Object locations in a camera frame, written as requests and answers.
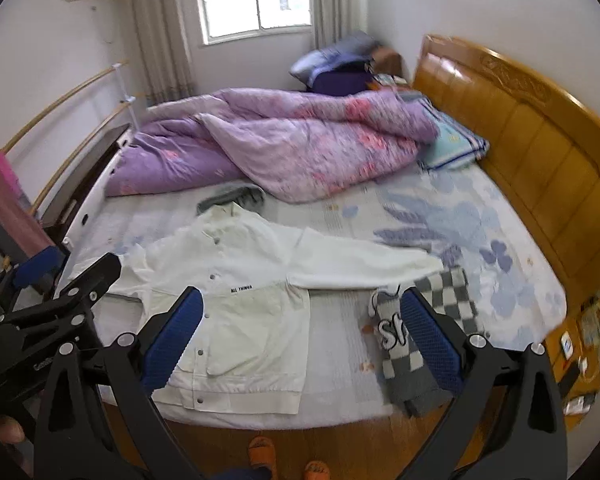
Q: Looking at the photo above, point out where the beige curtain left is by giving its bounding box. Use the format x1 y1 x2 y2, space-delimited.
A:
131 0 195 105

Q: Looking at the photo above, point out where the grey green garment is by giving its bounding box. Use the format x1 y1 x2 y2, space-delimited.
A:
197 183 265 214

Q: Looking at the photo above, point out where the white button jacket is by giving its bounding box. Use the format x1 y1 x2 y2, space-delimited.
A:
66 201 446 416

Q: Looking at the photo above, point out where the grey white checkered knit sweater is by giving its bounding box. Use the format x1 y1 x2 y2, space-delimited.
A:
368 266 484 417

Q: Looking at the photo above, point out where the pink cloth on rack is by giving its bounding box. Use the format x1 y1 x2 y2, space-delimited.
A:
0 152 53 263

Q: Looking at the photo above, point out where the dark blue pillow pile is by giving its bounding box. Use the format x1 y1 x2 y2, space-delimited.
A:
289 32 380 96

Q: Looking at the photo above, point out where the wooden headboard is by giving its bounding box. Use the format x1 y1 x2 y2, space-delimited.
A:
413 35 600 311

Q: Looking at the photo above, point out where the wooden clothes rail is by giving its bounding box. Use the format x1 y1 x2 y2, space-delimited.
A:
0 58 137 208

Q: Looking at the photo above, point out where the wooden nightstand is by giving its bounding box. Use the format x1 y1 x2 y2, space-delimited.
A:
544 295 600 431

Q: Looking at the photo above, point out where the purple floral quilt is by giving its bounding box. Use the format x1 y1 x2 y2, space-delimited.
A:
106 88 439 204

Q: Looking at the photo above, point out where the person's left hand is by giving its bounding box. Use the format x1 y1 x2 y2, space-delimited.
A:
0 416 26 463

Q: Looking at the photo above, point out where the beige curtain right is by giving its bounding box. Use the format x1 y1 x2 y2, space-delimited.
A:
306 0 368 51

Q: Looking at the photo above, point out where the orange slipper right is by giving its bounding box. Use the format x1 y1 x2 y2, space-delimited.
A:
303 460 330 480

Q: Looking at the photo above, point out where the light blue striped pillow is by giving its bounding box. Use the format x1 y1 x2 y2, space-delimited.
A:
418 98 490 171

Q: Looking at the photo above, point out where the beige curtain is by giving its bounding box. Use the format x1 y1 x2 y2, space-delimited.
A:
306 0 368 51
131 0 195 105

